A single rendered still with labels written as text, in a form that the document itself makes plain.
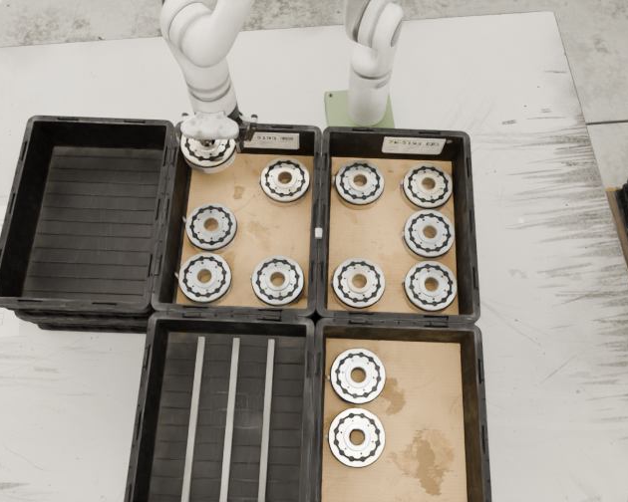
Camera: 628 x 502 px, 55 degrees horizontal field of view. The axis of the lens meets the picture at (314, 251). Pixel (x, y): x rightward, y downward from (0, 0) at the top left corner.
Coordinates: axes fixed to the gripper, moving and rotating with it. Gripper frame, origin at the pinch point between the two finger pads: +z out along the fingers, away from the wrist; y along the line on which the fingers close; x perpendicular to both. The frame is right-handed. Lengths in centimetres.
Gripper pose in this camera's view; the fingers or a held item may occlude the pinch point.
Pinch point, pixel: (225, 143)
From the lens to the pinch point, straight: 115.5
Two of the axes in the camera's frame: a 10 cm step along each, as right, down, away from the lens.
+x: -0.2, 9.4, -3.4
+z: 0.0, 3.4, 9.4
